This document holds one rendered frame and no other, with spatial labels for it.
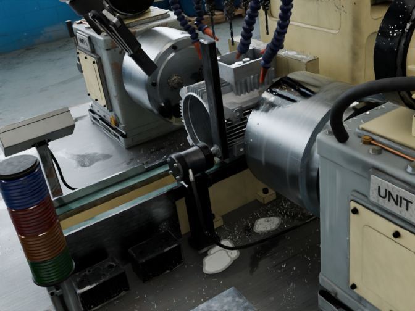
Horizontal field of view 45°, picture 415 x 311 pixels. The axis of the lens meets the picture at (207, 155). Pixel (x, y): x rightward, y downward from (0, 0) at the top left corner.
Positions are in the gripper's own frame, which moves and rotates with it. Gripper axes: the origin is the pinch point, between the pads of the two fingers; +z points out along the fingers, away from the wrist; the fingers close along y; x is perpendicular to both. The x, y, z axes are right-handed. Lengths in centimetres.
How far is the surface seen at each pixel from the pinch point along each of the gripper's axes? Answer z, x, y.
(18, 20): 112, -24, 544
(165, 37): 9.9, -12.5, 19.9
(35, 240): -12, 35, -39
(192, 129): 22.9, 2.1, 0.6
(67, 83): 138, -1, 364
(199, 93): 11.6, -3.1, -7.8
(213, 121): 11.1, 1.2, -19.7
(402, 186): 5, -1, -66
